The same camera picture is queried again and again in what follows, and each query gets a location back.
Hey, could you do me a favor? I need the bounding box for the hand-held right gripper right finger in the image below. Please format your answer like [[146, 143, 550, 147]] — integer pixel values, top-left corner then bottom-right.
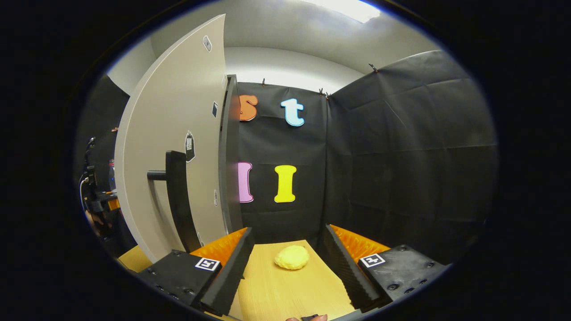
[[324, 224, 449, 313]]

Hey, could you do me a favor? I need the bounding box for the long ceiling light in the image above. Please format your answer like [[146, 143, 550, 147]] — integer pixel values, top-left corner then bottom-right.
[[303, 0, 382, 24]]

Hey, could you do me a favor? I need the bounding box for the yellow lumpy sponge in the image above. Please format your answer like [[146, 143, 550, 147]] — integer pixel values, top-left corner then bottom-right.
[[274, 245, 310, 271]]

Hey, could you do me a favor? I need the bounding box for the black backdrop cloth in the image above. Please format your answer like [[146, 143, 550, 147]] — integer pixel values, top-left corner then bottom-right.
[[74, 50, 499, 268]]

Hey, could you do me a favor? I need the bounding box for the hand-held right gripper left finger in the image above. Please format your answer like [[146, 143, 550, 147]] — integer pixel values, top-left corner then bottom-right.
[[136, 227, 256, 316]]

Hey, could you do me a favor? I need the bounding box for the black cabinet door handle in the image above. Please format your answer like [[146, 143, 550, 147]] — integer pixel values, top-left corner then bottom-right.
[[147, 150, 202, 254]]

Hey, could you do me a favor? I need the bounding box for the beige cabinet door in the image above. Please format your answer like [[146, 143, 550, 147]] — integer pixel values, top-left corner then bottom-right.
[[114, 13, 228, 263]]

